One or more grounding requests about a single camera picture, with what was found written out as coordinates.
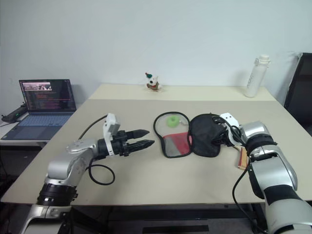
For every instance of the black zippered paddle case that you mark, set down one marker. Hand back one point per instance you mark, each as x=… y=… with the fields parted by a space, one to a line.
x=202 y=131

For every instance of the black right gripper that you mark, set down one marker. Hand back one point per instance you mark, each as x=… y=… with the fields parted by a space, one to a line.
x=220 y=128

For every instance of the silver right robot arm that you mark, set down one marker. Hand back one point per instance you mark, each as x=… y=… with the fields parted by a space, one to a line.
x=275 y=168

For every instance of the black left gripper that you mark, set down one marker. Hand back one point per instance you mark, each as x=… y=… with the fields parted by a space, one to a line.
x=120 y=143

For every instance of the small plush dog toy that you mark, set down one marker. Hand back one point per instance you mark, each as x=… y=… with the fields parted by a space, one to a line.
x=153 y=83

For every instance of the black office chair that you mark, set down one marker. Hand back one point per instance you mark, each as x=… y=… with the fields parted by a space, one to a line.
x=299 y=92

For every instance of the white water bottle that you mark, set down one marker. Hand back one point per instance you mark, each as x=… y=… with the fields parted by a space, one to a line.
x=254 y=78

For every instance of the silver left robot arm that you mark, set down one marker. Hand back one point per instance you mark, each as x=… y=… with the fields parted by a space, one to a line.
x=73 y=165

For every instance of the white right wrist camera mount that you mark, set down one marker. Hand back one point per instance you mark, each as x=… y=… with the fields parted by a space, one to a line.
x=229 y=118

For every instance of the dark table frame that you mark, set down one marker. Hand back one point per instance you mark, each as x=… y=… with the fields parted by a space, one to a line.
x=170 y=208

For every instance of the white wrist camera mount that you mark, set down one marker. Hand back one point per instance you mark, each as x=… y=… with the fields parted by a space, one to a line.
x=111 y=125
x=229 y=118

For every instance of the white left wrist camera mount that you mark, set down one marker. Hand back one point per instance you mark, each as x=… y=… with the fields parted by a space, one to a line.
x=111 y=125

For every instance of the black handheld controller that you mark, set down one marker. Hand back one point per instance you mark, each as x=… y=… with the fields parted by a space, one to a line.
x=13 y=114

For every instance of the open laptop computer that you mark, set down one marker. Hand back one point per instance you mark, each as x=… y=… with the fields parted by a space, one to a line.
x=46 y=97

